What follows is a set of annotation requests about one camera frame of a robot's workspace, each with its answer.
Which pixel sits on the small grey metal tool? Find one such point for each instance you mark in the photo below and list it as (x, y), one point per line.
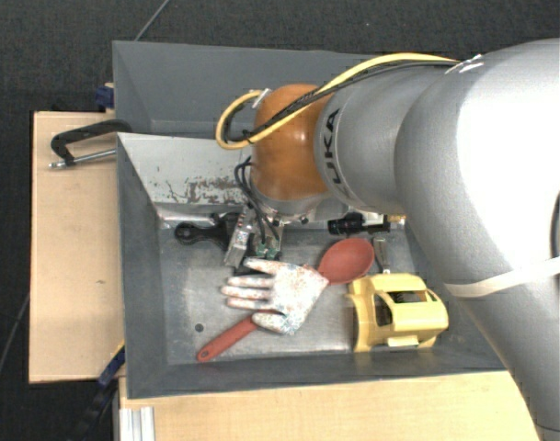
(381, 253)

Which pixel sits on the black cylinder on white bracket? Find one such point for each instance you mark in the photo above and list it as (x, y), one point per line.
(348, 225)

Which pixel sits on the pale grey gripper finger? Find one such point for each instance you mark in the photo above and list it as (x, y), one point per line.
(233, 255)

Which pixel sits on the white speckled work glove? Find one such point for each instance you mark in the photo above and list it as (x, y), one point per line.
(289, 297)

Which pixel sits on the grey metal bin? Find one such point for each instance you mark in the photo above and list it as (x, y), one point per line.
(192, 301)

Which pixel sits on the yellow toy truck cab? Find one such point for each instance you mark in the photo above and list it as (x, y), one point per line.
(408, 315)

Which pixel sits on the pale wood flat board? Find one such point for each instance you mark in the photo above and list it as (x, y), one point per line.
(72, 255)

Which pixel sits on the black hand tool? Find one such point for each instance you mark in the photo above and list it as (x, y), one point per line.
(194, 234)

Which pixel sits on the red-brown plastic spoon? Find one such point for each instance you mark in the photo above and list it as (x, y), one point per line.
(348, 260)

